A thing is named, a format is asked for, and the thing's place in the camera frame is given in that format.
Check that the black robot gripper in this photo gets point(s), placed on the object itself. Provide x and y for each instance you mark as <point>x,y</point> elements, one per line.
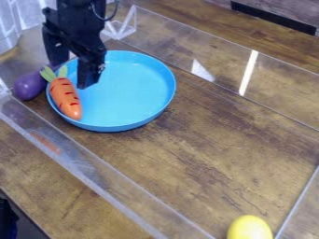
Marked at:
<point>72,29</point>

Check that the purple toy eggplant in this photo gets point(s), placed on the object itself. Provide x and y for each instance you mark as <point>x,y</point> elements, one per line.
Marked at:
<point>29,85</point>

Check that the blue round tray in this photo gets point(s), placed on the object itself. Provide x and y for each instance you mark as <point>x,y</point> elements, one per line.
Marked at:
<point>132,93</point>

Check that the yellow toy lemon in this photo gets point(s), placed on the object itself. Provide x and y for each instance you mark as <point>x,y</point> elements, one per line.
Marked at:
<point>248,227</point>

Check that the clear acrylic enclosure wall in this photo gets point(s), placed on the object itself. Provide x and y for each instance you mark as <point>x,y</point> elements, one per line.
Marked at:
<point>231,151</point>

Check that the grey patterned curtain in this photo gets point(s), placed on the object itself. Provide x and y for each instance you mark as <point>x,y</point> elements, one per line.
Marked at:
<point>23,14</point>

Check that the orange toy carrot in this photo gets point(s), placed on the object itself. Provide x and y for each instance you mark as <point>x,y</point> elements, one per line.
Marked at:
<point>63,92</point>

